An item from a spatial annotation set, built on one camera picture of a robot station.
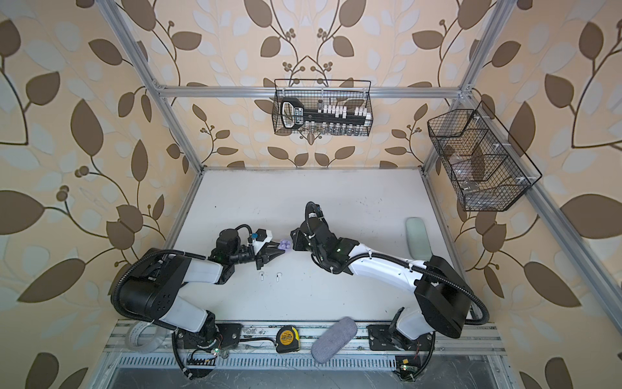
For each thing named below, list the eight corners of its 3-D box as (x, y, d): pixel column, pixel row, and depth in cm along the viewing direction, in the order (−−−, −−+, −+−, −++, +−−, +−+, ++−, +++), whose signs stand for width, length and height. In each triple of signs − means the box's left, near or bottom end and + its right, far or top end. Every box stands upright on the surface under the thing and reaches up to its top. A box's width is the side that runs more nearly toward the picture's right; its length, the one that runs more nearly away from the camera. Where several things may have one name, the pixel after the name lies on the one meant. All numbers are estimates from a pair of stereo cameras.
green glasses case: (409, 259, 93) (412, 256, 90) (404, 220, 104) (406, 216, 102) (430, 261, 92) (432, 258, 90) (422, 222, 104) (424, 218, 101)
